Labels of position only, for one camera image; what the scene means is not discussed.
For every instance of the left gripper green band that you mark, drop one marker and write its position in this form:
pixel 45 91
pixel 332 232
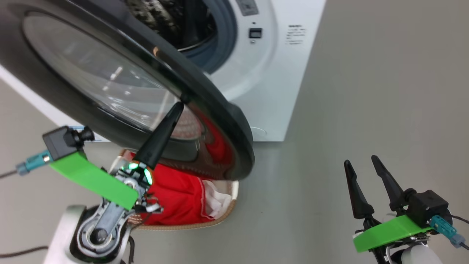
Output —
pixel 95 179

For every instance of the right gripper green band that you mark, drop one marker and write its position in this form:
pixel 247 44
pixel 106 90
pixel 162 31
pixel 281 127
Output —
pixel 392 233

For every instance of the red garment with white trim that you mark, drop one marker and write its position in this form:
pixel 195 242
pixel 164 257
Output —
pixel 176 198

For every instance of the dark round glass washer door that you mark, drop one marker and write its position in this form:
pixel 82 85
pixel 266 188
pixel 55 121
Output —
pixel 91 73

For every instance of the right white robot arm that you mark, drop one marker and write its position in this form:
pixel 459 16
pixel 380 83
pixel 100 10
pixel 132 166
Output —
pixel 417 256

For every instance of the cream perforated laundry basket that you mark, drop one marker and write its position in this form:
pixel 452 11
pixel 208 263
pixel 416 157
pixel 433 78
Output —
pixel 235 192

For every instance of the white front-load washing machine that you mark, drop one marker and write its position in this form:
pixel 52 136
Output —
pixel 278 84

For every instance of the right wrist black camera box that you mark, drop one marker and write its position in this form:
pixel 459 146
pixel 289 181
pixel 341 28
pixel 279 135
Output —
pixel 428 207

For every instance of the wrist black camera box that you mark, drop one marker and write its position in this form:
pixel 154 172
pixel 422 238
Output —
pixel 58 143
pixel 428 207

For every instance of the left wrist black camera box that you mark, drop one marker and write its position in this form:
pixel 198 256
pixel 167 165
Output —
pixel 58 143

